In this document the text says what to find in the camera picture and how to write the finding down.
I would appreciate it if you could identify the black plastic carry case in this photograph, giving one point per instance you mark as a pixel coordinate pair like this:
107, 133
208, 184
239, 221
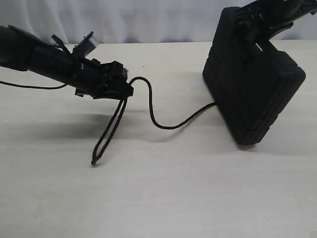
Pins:
251, 84

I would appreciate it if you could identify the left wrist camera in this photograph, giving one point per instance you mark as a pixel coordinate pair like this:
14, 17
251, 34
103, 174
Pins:
86, 46

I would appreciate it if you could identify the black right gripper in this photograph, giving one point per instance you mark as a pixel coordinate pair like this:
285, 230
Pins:
264, 19

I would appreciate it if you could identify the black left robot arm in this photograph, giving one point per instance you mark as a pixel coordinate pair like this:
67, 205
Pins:
23, 51

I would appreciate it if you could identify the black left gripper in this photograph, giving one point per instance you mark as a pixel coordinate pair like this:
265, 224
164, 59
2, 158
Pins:
106, 81

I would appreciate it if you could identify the white backdrop curtain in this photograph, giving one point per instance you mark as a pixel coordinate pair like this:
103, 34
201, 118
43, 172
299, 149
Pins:
117, 21

